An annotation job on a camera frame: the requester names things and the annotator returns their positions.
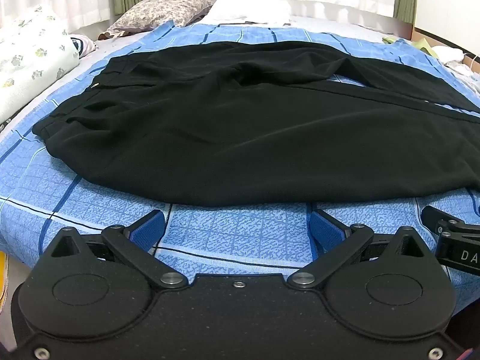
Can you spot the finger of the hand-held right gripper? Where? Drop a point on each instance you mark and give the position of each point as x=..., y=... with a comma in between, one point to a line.
x=446, y=222

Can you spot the yellow bag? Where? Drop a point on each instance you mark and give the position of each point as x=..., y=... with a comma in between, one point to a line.
x=2, y=277

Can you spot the pink striped cloth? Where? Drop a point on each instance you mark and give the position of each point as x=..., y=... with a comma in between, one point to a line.
x=84, y=45

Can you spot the white pillow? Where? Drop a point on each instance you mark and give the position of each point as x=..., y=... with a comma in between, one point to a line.
x=249, y=9

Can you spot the white green-printed duvet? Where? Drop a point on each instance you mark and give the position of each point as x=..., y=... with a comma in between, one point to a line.
x=28, y=56

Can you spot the black pants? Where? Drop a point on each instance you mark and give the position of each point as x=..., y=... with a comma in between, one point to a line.
x=240, y=127

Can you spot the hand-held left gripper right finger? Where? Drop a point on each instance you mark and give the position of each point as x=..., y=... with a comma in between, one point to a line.
x=325, y=232

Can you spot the light green cloth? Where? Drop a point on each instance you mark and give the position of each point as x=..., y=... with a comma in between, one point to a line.
x=422, y=44

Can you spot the bed with grey sheet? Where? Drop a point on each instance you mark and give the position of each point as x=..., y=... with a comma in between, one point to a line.
x=330, y=26

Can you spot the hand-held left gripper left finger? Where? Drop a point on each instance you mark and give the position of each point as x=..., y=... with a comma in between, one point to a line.
x=147, y=230

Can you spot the white crumpled cloth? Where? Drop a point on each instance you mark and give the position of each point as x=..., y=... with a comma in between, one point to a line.
x=455, y=58

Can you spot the blue checked blanket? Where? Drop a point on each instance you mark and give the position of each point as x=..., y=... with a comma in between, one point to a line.
x=240, y=232

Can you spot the grey floral pillow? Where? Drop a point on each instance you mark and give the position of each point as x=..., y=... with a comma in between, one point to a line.
x=165, y=9

